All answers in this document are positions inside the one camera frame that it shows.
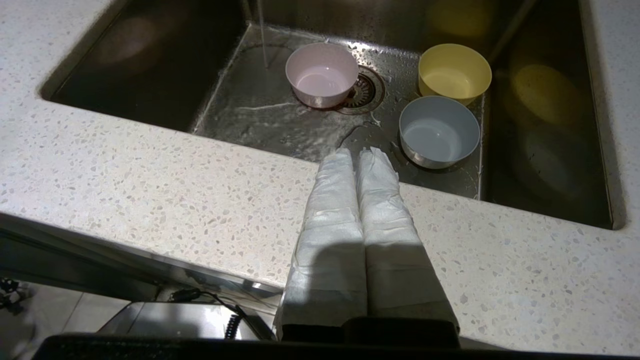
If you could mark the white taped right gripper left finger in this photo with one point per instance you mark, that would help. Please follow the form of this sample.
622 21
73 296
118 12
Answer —
330 250

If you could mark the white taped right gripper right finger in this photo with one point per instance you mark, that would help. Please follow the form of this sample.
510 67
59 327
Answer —
395 250

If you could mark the round metal sink drain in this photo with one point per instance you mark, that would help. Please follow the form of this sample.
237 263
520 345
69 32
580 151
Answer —
370 92

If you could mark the silver metal robot base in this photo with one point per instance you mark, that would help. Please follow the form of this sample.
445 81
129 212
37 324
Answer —
175 320

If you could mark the yellow bowl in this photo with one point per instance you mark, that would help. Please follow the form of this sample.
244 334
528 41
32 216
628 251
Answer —
455 75

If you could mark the stainless steel sink basin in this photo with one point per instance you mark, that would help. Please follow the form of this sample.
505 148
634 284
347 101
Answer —
275 115

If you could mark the pink bowl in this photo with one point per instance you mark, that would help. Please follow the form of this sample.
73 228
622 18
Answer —
322 75

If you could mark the grey blue bowl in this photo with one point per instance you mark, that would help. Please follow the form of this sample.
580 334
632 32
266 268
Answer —
440 135

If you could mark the clear running water stream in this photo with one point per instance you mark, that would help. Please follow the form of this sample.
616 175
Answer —
263 35

